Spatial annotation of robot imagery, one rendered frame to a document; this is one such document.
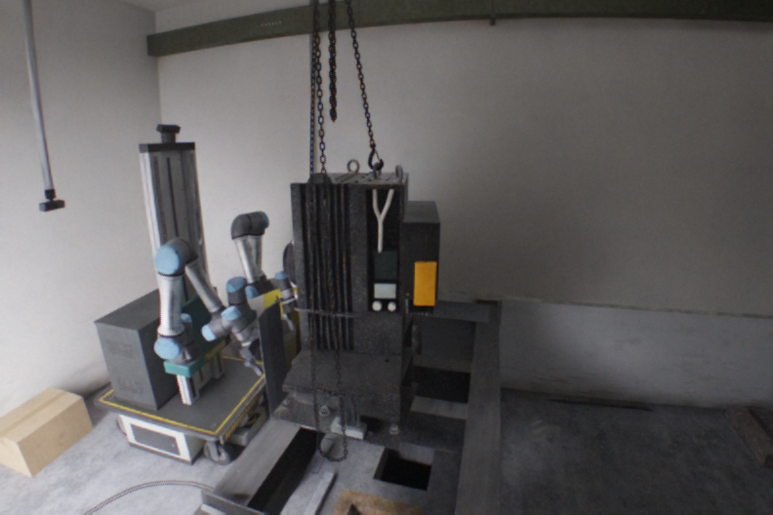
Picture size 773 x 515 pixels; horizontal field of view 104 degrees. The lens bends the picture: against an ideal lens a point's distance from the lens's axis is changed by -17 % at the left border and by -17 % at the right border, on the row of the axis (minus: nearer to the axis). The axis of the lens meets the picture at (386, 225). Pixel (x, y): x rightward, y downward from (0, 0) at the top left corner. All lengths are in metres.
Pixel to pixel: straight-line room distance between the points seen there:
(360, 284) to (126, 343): 1.41
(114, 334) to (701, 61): 3.68
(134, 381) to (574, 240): 2.80
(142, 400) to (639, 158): 3.29
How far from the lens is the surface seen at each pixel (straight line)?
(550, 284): 2.64
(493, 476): 1.48
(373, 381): 1.43
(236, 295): 2.32
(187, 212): 2.21
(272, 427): 1.65
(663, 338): 2.96
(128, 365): 2.42
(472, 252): 2.54
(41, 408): 3.00
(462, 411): 1.69
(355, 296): 1.46
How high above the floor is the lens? 1.77
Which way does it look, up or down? 13 degrees down
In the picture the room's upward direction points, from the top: straight up
